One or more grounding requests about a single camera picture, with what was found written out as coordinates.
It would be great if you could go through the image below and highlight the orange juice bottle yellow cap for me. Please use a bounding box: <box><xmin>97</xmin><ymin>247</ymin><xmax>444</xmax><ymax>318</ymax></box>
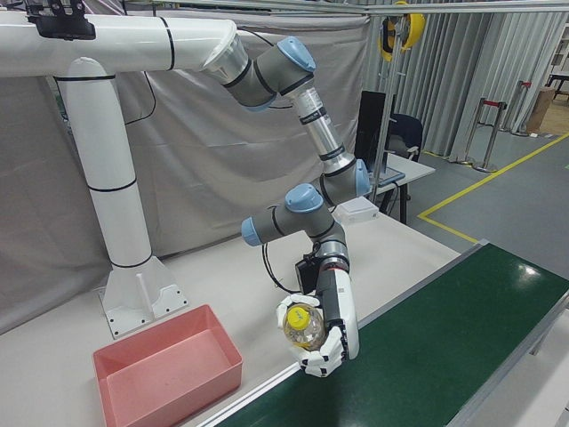
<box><xmin>282</xmin><ymin>302</ymin><xmax>331</xmax><ymax>350</ymax></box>

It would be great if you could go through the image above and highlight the brown cardboard box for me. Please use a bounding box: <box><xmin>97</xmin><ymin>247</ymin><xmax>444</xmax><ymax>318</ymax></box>
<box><xmin>528</xmin><ymin>86</ymin><xmax>557</xmax><ymax>134</ymax></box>

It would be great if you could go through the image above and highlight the black desk monitor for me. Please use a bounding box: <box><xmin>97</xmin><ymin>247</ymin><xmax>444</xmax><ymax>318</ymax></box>
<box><xmin>355</xmin><ymin>90</ymin><xmax>397</xmax><ymax>181</ymax></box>

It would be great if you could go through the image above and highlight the white robot torso stand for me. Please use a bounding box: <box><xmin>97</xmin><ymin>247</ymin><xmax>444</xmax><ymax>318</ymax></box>
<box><xmin>0</xmin><ymin>12</ymin><xmax>239</xmax><ymax>342</ymax></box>

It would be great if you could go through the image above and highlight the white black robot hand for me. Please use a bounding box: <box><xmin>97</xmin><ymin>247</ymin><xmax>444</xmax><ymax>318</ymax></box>
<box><xmin>274</xmin><ymin>269</ymin><xmax>360</xmax><ymax>379</ymax></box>

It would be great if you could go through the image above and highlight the grey pleated curtain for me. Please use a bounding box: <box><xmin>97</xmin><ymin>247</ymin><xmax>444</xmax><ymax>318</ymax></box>
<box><xmin>368</xmin><ymin>11</ymin><xmax>569</xmax><ymax>162</ymax></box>

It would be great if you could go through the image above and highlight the black head camera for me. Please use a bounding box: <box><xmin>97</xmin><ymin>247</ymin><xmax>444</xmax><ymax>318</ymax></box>
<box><xmin>24</xmin><ymin>0</ymin><xmax>97</xmax><ymax>42</ymax></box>

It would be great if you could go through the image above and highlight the grey backdrop cloth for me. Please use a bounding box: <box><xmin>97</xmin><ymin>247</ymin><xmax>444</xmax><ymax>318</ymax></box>
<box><xmin>0</xmin><ymin>8</ymin><xmax>373</xmax><ymax>337</ymax></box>

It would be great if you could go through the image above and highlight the dark blue office chair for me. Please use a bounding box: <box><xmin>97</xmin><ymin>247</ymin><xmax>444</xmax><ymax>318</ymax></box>
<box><xmin>387</xmin><ymin>113</ymin><xmax>424</xmax><ymax>162</ymax></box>

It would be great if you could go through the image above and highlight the pink plastic basket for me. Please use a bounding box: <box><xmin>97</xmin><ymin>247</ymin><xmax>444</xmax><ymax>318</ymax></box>
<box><xmin>92</xmin><ymin>303</ymin><xmax>244</xmax><ymax>427</ymax></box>

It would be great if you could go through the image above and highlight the green conveyor belt aluminium frame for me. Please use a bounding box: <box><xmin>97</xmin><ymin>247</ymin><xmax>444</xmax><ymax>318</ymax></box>
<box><xmin>195</xmin><ymin>238</ymin><xmax>569</xmax><ymax>427</ymax></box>

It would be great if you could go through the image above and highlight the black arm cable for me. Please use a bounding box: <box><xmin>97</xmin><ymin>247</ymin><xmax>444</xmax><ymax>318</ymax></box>
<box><xmin>260</xmin><ymin>242</ymin><xmax>308</xmax><ymax>294</ymax></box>

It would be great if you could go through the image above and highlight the white flat box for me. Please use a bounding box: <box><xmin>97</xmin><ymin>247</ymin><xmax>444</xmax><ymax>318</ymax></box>
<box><xmin>332</xmin><ymin>197</ymin><xmax>382</xmax><ymax>227</ymax></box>

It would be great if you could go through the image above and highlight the chrome stanchion red belt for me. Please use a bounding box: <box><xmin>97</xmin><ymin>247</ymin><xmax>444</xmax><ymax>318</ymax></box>
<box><xmin>466</xmin><ymin>97</ymin><xmax>489</xmax><ymax>168</ymax></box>
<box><xmin>514</xmin><ymin>79</ymin><xmax>533</xmax><ymax>135</ymax></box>
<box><xmin>486</xmin><ymin>101</ymin><xmax>509</xmax><ymax>173</ymax></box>

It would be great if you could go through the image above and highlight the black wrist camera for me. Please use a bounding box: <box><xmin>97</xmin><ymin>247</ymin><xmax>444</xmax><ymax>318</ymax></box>
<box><xmin>295</xmin><ymin>253</ymin><xmax>322</xmax><ymax>295</ymax></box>

